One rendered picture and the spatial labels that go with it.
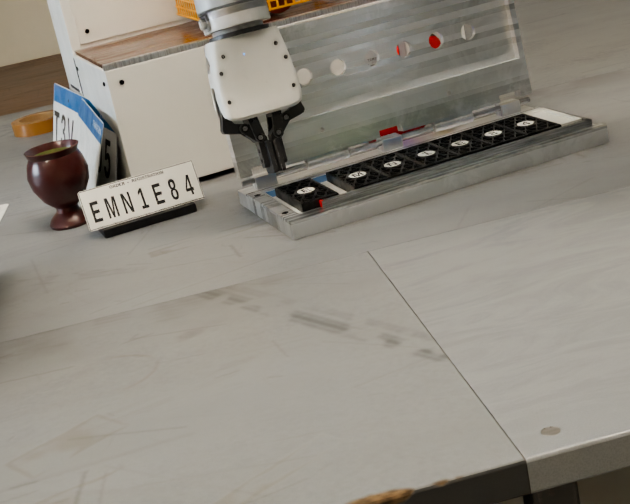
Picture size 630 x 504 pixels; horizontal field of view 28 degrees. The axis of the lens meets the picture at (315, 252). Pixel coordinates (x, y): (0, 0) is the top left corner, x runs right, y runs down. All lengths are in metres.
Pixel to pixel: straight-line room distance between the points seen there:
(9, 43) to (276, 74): 2.01
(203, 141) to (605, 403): 0.96
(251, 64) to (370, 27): 0.25
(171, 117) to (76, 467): 0.82
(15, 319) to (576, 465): 0.73
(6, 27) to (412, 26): 1.90
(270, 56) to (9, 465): 0.63
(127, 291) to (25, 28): 2.07
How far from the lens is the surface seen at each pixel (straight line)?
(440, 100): 1.73
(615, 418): 0.97
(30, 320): 1.44
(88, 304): 1.43
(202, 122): 1.80
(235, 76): 1.50
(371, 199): 1.51
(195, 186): 1.69
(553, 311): 1.17
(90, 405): 1.18
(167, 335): 1.29
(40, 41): 3.46
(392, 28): 1.71
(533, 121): 1.68
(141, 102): 1.78
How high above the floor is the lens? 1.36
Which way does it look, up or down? 19 degrees down
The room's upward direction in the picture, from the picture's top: 12 degrees counter-clockwise
